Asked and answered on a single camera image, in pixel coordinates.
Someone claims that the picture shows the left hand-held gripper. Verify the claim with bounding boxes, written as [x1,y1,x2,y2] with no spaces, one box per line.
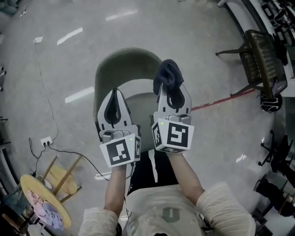
[95,88,142,169]

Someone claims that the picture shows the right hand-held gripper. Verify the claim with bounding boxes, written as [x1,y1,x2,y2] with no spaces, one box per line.
[150,83,195,153]

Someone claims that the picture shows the dark navy wiping cloth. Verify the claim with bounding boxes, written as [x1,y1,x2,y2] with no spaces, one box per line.
[153,59,185,96]

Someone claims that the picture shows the grey green chair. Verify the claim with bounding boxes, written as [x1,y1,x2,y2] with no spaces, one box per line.
[92,47,167,153]

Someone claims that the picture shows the person's right forearm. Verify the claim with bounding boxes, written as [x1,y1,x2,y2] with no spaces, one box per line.
[166,149,206,208]

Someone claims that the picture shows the person's left forearm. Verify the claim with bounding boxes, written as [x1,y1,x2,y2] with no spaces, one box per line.
[103,164,128,220]

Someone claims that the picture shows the black office chair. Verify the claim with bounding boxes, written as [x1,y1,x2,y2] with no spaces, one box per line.
[258,130,295,174]

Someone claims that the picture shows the white office chair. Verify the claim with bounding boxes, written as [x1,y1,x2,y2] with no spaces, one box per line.
[0,66,7,92]

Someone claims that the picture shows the red floor tape line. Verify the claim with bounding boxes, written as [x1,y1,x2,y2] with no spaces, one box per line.
[191,88,257,113]

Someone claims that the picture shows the person's black trousers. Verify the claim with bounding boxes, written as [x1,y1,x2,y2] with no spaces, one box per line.
[126,149,181,197]

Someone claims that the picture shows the white power strip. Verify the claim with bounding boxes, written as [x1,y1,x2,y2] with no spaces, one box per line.
[40,136,54,147]

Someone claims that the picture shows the round wooden side table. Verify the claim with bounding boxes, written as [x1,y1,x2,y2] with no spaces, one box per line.
[19,154,84,229]

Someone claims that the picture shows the black striped helmet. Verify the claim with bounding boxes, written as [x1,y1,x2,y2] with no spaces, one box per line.
[260,90,283,114]

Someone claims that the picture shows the black mesh metal table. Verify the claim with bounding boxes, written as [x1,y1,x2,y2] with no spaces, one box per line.
[215,29,289,98]

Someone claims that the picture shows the person's cream shirt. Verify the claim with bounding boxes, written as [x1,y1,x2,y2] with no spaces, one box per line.
[78,182,257,236]

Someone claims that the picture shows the pile of pastel clothes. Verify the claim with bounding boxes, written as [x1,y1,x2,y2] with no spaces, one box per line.
[24,191,65,231]

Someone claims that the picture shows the long black power cable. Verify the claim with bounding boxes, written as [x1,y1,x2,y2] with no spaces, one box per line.
[47,142,112,182]

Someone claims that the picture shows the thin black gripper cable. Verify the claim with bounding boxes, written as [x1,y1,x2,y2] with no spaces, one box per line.
[124,161,136,215]

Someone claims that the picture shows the white power cable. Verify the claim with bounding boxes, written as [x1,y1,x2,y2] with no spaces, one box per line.
[34,36,59,142]

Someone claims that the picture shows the short black adapter cable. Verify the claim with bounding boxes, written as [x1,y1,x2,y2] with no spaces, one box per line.
[28,137,47,177]

